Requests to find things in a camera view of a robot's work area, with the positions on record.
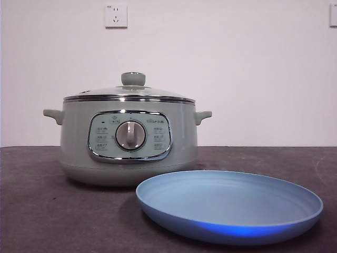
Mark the blue round plate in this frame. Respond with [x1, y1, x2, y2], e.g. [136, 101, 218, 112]
[135, 170, 324, 246]

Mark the pale green electric steamer pot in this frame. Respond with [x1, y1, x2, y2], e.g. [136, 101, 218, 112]
[43, 96, 213, 187]

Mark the white wall power socket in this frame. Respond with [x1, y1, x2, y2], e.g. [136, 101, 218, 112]
[105, 4, 128, 29]

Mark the glass lid with green knob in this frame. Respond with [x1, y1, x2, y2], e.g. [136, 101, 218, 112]
[63, 71, 196, 103]

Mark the white wall switch plate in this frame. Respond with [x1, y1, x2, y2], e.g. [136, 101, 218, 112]
[329, 4, 337, 28]

